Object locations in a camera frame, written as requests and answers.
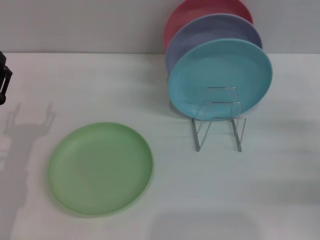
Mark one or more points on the purple round plate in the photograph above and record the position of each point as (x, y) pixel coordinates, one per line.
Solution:
(200, 30)

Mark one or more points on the green round plate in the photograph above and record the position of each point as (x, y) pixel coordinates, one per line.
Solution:
(100, 172)

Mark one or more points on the red round plate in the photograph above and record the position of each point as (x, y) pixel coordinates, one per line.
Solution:
(180, 15)

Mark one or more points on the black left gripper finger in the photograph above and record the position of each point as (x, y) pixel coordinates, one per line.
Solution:
(4, 80)

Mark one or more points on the blue round plate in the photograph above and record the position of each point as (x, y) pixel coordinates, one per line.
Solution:
(212, 67)

